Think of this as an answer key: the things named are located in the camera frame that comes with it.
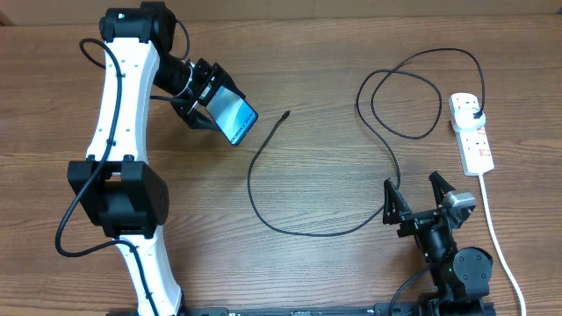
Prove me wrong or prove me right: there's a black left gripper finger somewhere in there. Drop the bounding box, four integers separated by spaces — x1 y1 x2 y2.
217 65 246 99
186 110 220 131

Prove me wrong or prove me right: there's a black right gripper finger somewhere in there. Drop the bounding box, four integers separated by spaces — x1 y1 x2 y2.
429 171 455 206
383 179 412 219

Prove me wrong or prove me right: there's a blue Samsung Galaxy smartphone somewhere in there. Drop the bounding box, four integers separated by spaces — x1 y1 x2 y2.
206 86 258 146

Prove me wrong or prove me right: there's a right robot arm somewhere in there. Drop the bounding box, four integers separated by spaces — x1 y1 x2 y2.
374 171 496 316

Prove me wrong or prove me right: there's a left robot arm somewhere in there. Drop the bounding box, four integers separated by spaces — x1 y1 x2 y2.
67 2 258 315

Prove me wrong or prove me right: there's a white charger plug adapter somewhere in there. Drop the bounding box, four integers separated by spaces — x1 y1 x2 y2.
451 109 486 133

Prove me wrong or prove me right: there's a white power strip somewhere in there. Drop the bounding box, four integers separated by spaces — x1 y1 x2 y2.
448 93 494 176

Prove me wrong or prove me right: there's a white power strip cord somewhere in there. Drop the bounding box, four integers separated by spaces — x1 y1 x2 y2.
477 173 528 316

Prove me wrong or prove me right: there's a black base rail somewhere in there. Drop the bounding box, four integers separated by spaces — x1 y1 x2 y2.
179 303 497 316

